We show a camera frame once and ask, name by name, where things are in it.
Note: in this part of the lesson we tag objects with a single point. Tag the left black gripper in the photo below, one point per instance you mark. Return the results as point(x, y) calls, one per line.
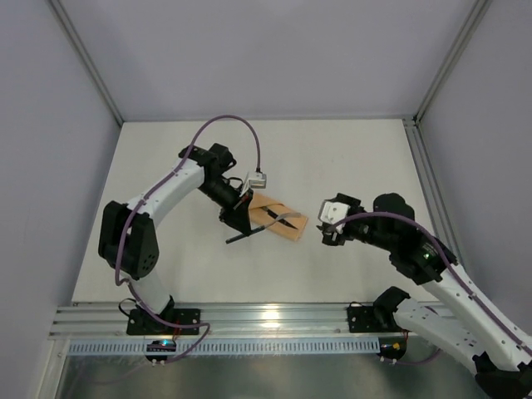
point(238, 213)

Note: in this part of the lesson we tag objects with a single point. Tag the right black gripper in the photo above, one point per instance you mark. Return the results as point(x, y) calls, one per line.
point(329, 233)

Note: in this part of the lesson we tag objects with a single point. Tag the orange cloth napkin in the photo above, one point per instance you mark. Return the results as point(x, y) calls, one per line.
point(259, 217)

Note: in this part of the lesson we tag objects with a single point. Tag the knife with green handle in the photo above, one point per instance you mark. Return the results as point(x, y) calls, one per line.
point(280, 218)

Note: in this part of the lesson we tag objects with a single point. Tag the fork with green handle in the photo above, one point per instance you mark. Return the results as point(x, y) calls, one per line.
point(253, 231)

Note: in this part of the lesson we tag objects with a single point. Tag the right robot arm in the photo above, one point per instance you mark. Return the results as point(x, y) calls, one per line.
point(480, 337)

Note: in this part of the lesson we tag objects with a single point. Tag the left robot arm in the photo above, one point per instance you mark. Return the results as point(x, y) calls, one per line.
point(128, 241)

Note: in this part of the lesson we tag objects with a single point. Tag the right small connector board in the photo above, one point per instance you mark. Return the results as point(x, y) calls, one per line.
point(392, 350)

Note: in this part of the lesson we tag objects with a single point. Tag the left small controller board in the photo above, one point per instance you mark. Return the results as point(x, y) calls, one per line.
point(160, 350)

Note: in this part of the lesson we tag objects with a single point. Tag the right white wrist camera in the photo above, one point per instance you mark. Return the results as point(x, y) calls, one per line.
point(332, 211)

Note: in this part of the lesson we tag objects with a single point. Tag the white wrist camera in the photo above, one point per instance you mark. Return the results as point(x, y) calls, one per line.
point(254, 180)
point(332, 211)

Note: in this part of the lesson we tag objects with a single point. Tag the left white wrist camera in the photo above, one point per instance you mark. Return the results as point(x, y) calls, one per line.
point(254, 180)

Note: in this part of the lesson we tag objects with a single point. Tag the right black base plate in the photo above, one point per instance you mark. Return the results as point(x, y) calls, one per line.
point(370, 319)

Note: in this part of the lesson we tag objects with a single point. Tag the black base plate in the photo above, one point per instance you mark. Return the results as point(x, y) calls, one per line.
point(140, 323)
point(370, 319)

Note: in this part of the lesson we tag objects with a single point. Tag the right side aluminium rail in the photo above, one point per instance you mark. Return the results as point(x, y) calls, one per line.
point(439, 216)

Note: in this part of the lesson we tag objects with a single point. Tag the aluminium rail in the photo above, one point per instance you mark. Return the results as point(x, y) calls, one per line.
point(226, 319)
point(439, 216)

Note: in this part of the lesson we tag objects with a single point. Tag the aluminium front rail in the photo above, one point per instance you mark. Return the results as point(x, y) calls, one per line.
point(226, 319)

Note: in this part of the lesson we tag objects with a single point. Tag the slotted grey cable duct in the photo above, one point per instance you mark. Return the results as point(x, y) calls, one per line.
point(231, 346)

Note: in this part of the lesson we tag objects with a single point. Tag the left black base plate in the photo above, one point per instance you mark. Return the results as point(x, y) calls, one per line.
point(140, 323)

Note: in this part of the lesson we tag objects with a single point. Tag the right aluminium frame post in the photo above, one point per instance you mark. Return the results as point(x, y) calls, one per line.
point(452, 56)

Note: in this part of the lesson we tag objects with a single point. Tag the aluminium frame post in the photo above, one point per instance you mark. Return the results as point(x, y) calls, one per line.
point(452, 56)
point(65, 22)

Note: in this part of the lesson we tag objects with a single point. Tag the left aluminium frame post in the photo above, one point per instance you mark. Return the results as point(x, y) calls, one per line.
point(65, 22)

